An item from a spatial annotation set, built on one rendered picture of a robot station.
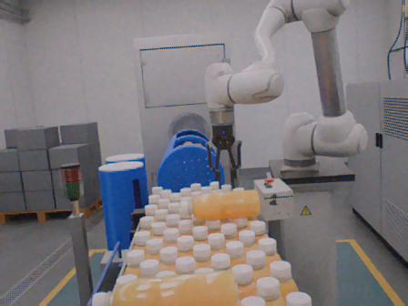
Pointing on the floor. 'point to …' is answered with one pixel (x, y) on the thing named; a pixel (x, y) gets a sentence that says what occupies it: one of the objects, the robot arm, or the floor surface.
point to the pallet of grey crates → (48, 169)
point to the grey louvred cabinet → (382, 161)
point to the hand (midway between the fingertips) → (226, 179)
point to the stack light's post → (81, 258)
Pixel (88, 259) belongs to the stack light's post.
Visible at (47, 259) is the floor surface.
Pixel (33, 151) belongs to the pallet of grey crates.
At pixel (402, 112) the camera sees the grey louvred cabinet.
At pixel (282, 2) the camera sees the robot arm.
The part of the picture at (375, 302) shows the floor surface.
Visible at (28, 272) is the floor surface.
